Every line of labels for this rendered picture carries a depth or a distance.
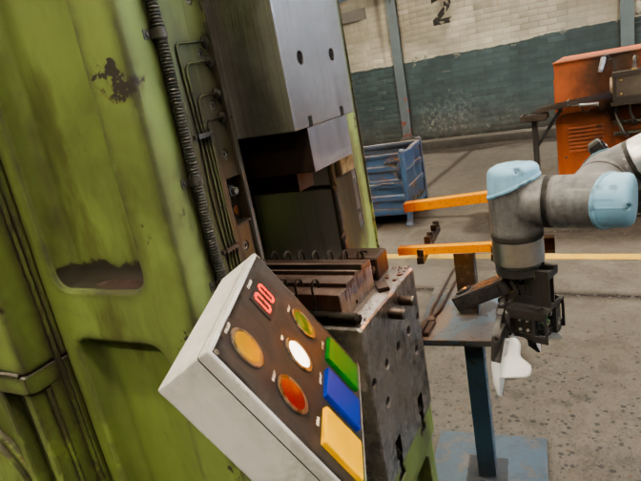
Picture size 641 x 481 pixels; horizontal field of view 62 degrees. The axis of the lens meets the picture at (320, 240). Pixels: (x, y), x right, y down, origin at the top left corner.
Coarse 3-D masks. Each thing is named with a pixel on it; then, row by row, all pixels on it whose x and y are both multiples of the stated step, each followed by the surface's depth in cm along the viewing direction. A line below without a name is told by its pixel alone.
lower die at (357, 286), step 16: (288, 272) 139; (304, 272) 137; (320, 272) 134; (336, 272) 132; (352, 272) 130; (368, 272) 138; (288, 288) 132; (304, 288) 130; (320, 288) 129; (336, 288) 127; (352, 288) 129; (368, 288) 137; (304, 304) 128; (320, 304) 126; (336, 304) 124; (352, 304) 129
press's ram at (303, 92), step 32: (224, 0) 105; (256, 0) 102; (288, 0) 106; (320, 0) 118; (224, 32) 107; (256, 32) 104; (288, 32) 106; (320, 32) 118; (224, 64) 109; (256, 64) 106; (288, 64) 106; (320, 64) 117; (256, 96) 109; (288, 96) 106; (320, 96) 117; (256, 128) 111; (288, 128) 108
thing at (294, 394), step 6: (282, 384) 66; (288, 384) 67; (294, 384) 69; (288, 390) 66; (294, 390) 67; (288, 396) 65; (294, 396) 66; (300, 396) 68; (294, 402) 65; (300, 402) 67; (300, 408) 66
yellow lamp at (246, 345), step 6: (240, 336) 65; (246, 336) 66; (240, 342) 64; (246, 342) 65; (252, 342) 67; (240, 348) 63; (246, 348) 64; (252, 348) 65; (246, 354) 63; (252, 354) 64; (258, 354) 66; (252, 360) 64; (258, 360) 65
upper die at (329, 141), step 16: (320, 128) 117; (336, 128) 123; (240, 144) 120; (256, 144) 119; (272, 144) 117; (288, 144) 115; (304, 144) 113; (320, 144) 117; (336, 144) 123; (256, 160) 120; (272, 160) 118; (288, 160) 116; (304, 160) 114; (320, 160) 116; (336, 160) 123; (256, 176) 122; (272, 176) 120
